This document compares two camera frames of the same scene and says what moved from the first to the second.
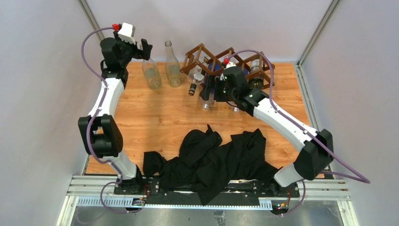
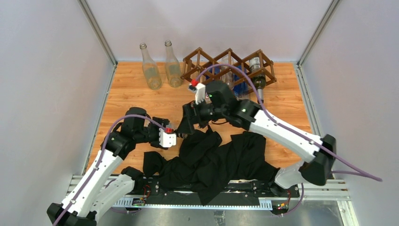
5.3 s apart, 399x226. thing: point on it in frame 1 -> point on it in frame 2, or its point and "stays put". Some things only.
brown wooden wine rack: x=199 y=61 stays put
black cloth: x=205 y=164 stays put
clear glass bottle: x=173 y=66 stays put
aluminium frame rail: x=100 y=191 stays put
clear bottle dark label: x=151 y=74 stays put
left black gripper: x=138 y=54 -> x=156 y=142
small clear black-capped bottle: x=195 y=77 -> x=183 y=135
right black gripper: x=218 y=97 -> x=190 y=112
